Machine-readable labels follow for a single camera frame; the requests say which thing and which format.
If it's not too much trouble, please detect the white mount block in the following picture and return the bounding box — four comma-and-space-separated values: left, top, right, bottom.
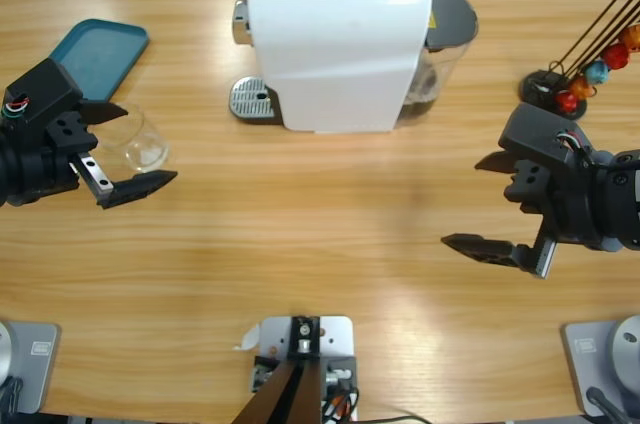
248, 314, 359, 423

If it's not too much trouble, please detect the black base cable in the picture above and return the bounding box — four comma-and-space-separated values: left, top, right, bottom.
0, 376, 24, 415
584, 386, 626, 424

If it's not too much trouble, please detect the thin black cable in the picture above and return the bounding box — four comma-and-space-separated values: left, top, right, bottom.
349, 413, 431, 424

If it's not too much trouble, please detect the orange and black cable bundle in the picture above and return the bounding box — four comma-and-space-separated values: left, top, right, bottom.
322, 383, 361, 420

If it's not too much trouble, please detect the dark camera post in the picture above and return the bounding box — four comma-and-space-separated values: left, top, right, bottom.
233, 316, 322, 424

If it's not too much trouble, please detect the black rod capsule holder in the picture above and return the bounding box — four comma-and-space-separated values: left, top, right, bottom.
519, 0, 640, 121

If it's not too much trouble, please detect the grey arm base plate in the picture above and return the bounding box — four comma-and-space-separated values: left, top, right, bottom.
563, 314, 640, 418
0, 321, 62, 415

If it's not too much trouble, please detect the metal grid drip tray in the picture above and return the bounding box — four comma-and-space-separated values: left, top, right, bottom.
228, 75, 284, 126

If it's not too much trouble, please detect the red coffee capsule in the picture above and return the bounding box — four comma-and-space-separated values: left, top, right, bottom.
602, 42, 631, 69
554, 90, 579, 115

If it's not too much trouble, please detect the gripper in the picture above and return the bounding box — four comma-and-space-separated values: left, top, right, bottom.
440, 148, 614, 280
9, 99, 179, 210

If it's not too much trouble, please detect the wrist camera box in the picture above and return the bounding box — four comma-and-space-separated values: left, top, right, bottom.
498, 103, 594, 166
2, 57, 85, 129

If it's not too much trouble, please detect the teal plastic tray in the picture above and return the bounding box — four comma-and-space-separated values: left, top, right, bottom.
49, 18, 150, 101

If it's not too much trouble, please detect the white paper tag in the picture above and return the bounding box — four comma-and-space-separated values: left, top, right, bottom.
232, 323, 261, 353

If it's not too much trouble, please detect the clear glass cup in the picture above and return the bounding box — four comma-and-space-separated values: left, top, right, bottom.
94, 102, 171, 174

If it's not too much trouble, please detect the blue coffee capsule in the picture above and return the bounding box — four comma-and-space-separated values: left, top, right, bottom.
583, 60, 610, 86

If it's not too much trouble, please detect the white capsule coffee machine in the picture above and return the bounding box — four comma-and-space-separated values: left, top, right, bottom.
232, 0, 434, 135

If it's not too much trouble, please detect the clear water tank dark lid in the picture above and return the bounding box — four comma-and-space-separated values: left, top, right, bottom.
399, 0, 480, 126

